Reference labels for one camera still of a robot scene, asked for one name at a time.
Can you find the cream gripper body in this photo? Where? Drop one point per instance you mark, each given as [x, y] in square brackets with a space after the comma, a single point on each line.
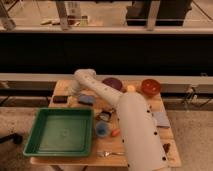
[72, 100]

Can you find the black eraser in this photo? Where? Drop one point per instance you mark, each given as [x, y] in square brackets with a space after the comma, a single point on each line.
[60, 99]

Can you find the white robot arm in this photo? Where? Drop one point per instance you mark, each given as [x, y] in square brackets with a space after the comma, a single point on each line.
[143, 147]

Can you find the purple bowl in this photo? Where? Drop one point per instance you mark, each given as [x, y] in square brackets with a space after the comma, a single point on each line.
[114, 83]

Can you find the red bowl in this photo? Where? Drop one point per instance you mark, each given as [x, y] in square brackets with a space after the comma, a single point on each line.
[150, 87]

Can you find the blue sponge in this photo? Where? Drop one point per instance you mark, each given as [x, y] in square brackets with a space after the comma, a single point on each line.
[86, 99]

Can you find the green plastic tray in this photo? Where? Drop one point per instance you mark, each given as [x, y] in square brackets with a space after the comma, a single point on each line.
[60, 132]

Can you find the black binder clip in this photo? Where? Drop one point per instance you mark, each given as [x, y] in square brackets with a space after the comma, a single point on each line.
[105, 116]

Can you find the blue plastic cup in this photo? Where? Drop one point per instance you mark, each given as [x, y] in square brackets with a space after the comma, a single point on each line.
[101, 129]

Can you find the orange carrot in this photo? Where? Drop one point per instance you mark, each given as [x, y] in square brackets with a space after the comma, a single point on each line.
[115, 132]

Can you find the silver fork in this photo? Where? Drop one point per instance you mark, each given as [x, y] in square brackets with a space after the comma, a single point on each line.
[106, 153]

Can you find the orange apple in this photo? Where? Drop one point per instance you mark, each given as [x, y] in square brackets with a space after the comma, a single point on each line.
[131, 88]

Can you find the black caster wheel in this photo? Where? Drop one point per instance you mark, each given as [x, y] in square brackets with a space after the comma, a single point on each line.
[16, 138]

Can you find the blue cloth pad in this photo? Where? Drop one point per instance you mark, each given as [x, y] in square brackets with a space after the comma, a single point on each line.
[161, 119]

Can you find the bunch of dark grapes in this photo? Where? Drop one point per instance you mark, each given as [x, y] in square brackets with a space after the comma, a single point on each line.
[166, 147]

